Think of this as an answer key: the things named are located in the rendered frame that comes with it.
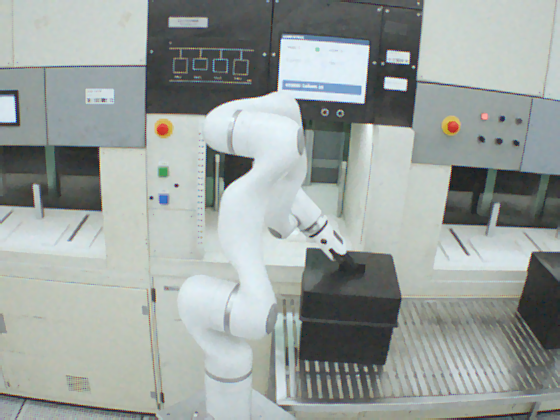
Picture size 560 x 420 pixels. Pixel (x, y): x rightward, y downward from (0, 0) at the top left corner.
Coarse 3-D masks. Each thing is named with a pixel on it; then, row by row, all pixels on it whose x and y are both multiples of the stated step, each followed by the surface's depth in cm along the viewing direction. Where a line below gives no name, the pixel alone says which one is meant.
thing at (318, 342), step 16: (304, 336) 160; (320, 336) 160; (336, 336) 159; (352, 336) 159; (368, 336) 159; (384, 336) 158; (304, 352) 162; (320, 352) 162; (336, 352) 162; (352, 352) 161; (368, 352) 161; (384, 352) 161
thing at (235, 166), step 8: (232, 160) 236; (240, 160) 236; (248, 160) 236; (224, 168) 237; (232, 168) 237; (240, 168) 238; (248, 168) 238; (224, 176) 239; (232, 176) 239; (240, 176) 239; (224, 184) 240
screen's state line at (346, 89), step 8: (288, 80) 172; (288, 88) 173; (296, 88) 173; (304, 88) 173; (312, 88) 173; (320, 88) 173; (328, 88) 173; (336, 88) 173; (344, 88) 173; (352, 88) 173; (360, 88) 173
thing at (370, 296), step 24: (312, 264) 169; (336, 264) 169; (360, 264) 164; (384, 264) 171; (312, 288) 155; (336, 288) 156; (360, 288) 157; (384, 288) 157; (312, 312) 156; (336, 312) 155; (360, 312) 155; (384, 312) 154
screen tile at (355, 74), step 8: (328, 48) 168; (336, 48) 168; (344, 48) 168; (352, 48) 168; (328, 56) 169; (336, 56) 169; (344, 56) 169; (352, 56) 169; (360, 64) 170; (328, 72) 171; (336, 72) 171; (344, 72) 171; (352, 72) 171; (360, 72) 171; (352, 80) 172; (360, 80) 172
